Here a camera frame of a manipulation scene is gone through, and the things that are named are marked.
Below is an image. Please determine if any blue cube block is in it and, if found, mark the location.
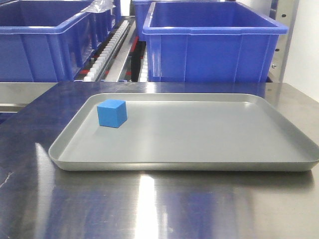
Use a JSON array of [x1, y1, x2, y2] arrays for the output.
[[97, 99, 128, 128]]

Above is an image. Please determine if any blue bin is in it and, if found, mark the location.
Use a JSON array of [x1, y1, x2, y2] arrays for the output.
[[0, 0, 98, 82], [143, 1, 288, 83], [93, 0, 122, 48], [133, 0, 223, 47]]

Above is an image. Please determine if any clear plastic bag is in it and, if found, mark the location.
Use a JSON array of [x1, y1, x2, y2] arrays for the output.
[[82, 0, 116, 13]]

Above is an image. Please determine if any steel shelf upright post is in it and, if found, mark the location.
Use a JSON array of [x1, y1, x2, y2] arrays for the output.
[[276, 0, 299, 83]]

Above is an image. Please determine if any blue bin front right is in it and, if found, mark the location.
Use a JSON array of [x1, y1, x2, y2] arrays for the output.
[[143, 1, 288, 83]]

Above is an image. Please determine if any blue bin front left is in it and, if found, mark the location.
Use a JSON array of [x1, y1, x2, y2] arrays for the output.
[[0, 0, 98, 82]]

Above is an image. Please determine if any blue bin rear left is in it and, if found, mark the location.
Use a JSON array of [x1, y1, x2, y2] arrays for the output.
[[93, 0, 122, 48]]

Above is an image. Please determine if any blue bin rear right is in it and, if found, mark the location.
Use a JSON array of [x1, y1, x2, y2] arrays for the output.
[[133, 0, 223, 47]]

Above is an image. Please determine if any grey metal tray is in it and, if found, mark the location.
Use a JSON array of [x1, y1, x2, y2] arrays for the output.
[[48, 93, 319, 171]]

